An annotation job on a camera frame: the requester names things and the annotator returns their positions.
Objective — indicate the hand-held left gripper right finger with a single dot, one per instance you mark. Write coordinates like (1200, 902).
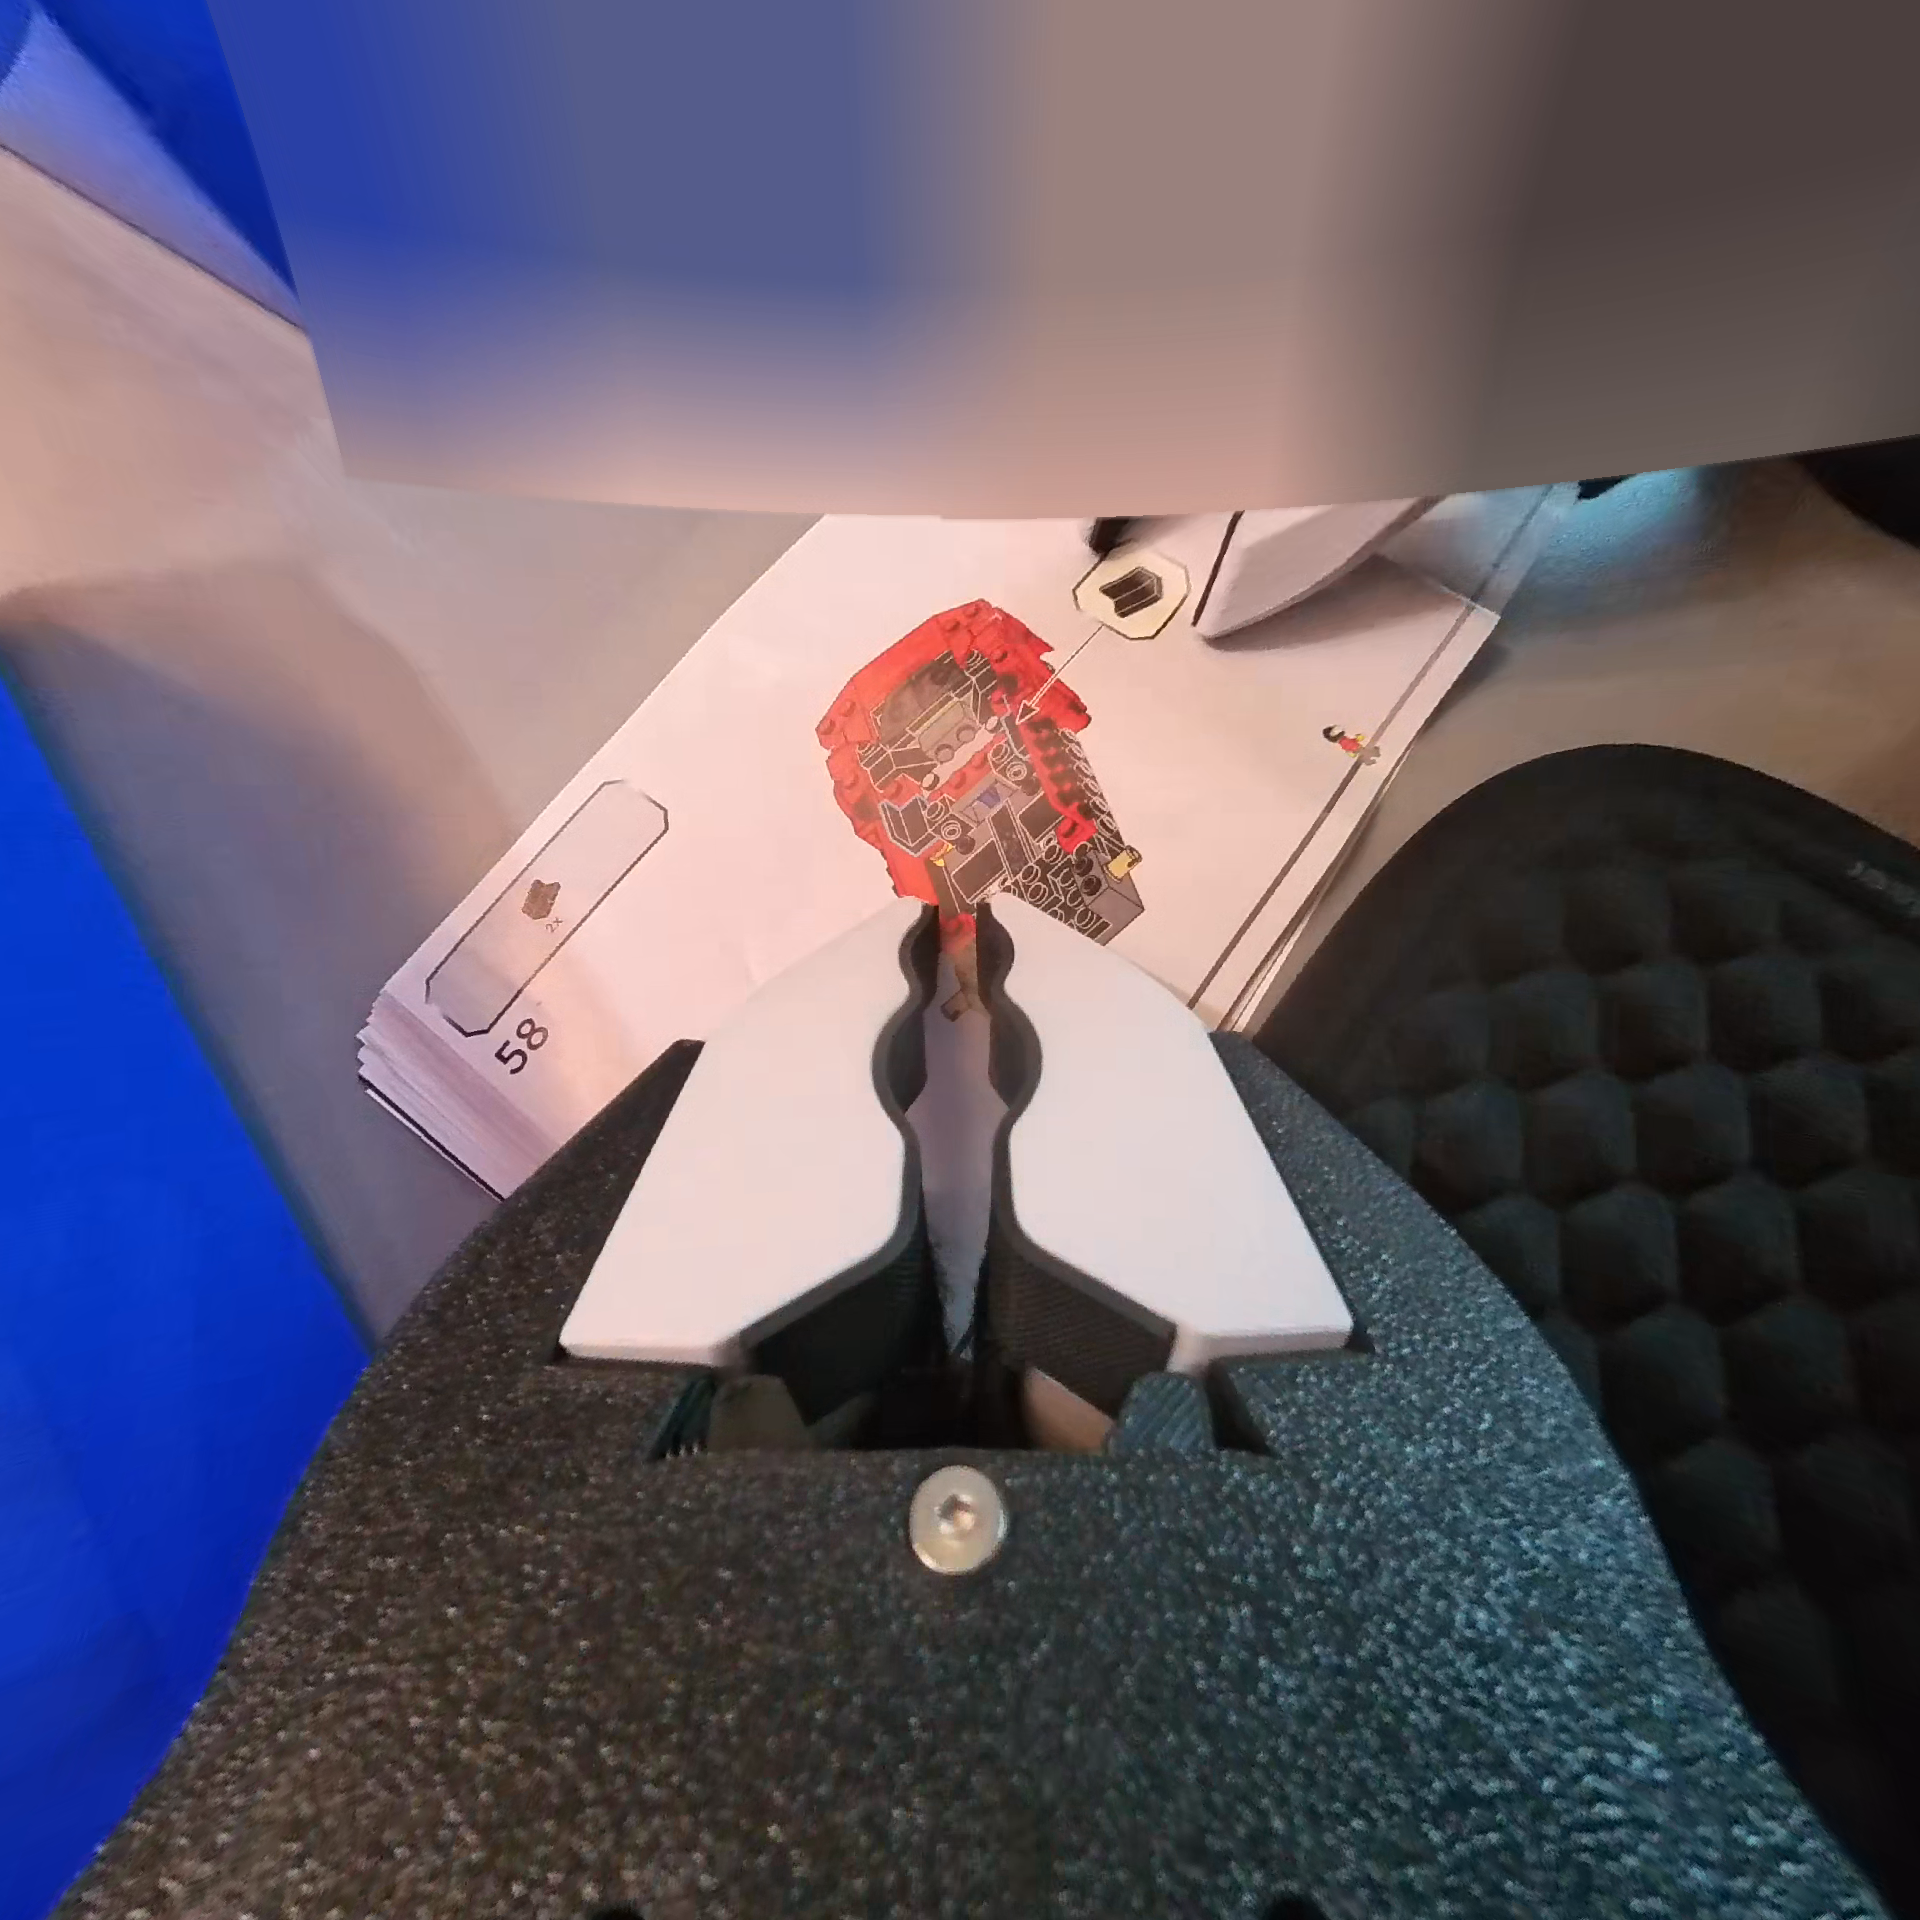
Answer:
(1186, 1201)

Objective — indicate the black quilted chair seat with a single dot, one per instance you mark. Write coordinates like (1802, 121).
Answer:
(1681, 1141)

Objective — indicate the blue plastic bin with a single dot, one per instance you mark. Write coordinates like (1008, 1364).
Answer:
(136, 61)
(122, 1351)

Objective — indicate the lego instruction booklet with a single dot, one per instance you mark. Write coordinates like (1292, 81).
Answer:
(751, 751)

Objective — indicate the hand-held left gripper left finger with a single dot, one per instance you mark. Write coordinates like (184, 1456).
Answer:
(736, 1201)

